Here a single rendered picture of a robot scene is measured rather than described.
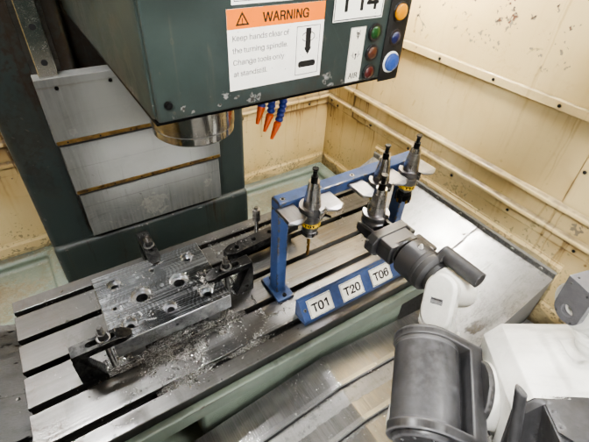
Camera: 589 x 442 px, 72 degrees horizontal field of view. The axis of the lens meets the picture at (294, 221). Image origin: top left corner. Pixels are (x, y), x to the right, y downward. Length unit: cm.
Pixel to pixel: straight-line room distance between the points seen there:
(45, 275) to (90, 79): 92
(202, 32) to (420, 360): 51
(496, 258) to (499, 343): 96
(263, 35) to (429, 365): 50
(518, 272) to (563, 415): 104
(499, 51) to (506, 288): 76
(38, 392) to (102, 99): 73
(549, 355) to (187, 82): 60
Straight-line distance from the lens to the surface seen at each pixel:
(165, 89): 57
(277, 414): 116
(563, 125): 143
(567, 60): 140
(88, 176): 134
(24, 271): 193
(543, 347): 66
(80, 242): 150
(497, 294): 154
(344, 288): 116
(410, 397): 59
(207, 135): 77
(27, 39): 119
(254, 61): 61
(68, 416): 109
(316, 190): 92
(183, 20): 56
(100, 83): 122
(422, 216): 170
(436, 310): 84
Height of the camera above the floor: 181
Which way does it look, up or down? 40 degrees down
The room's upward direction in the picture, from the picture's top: 4 degrees clockwise
